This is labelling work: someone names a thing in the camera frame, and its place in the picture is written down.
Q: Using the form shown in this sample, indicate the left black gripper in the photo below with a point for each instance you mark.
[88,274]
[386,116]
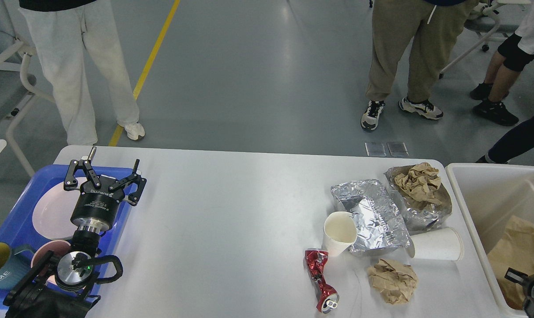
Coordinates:
[97,207]

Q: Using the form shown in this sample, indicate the brown paper bag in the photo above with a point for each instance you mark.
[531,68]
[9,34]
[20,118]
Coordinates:
[514,250]

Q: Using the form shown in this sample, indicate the pink plate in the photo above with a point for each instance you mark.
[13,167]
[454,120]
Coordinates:
[52,213]

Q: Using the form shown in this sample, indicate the foil bowl with paper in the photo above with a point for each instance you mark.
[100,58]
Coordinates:
[420,196]

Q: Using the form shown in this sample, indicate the aluminium foil tray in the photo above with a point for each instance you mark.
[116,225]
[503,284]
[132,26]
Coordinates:
[380,226]

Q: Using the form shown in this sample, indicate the white paper cup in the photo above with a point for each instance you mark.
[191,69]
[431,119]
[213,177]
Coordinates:
[340,232]
[442,244]

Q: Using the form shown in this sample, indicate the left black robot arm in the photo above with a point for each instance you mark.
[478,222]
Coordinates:
[60,286]

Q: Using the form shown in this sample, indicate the white paper cup lying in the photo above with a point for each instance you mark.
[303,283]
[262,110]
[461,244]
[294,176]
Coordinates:
[442,244]

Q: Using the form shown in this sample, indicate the white plastic bin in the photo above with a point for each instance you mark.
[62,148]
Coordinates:
[488,195]

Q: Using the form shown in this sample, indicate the blue plastic tray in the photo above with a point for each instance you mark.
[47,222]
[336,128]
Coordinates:
[18,229]

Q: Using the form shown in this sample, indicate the crumpled brown paper ball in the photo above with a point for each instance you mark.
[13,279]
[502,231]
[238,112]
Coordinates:
[396,282]

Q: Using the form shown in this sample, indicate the teal mug yellow inside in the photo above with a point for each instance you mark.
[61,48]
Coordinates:
[13,266]

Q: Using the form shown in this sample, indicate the person in white trousers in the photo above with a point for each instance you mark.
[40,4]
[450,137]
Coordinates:
[62,30]

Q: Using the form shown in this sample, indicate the grey office chair left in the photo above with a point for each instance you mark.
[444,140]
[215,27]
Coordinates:
[17,87]

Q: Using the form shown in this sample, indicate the crushed red can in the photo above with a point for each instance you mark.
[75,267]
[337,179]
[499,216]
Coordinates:
[328,298]

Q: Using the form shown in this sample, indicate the floor outlet plates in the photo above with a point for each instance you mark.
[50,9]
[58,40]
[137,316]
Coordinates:
[392,149]

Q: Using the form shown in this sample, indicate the person in black shorts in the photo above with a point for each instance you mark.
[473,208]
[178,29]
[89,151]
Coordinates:
[504,69]

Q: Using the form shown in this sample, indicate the white office chair right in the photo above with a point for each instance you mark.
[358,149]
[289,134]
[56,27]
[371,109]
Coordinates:
[485,21]

